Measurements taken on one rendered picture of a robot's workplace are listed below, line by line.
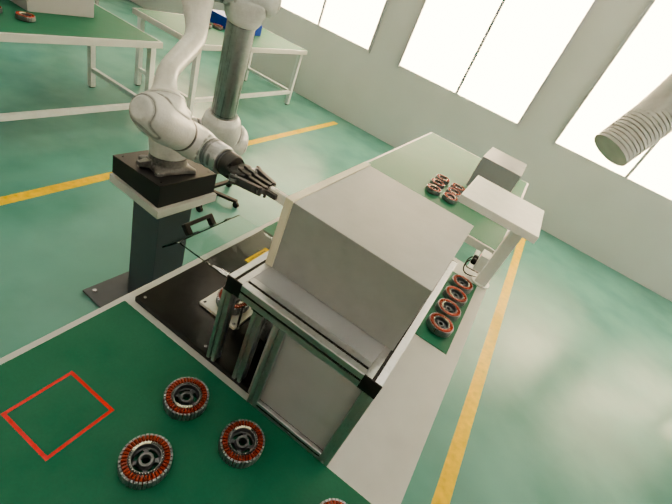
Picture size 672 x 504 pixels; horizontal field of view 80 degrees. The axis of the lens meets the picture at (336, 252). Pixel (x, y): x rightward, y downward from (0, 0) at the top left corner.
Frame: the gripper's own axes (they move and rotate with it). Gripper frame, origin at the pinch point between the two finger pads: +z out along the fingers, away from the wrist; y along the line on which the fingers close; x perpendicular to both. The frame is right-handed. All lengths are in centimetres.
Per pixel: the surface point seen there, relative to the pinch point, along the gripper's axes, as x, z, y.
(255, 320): -20.0, 16.7, 23.2
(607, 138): 38, 72, -102
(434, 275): 9.9, 47.3, 7.9
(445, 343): -47, 65, -48
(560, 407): -123, 161, -159
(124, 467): -43, 15, 58
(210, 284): -44.7, -14.8, 2.0
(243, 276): -10.2, 9.8, 22.9
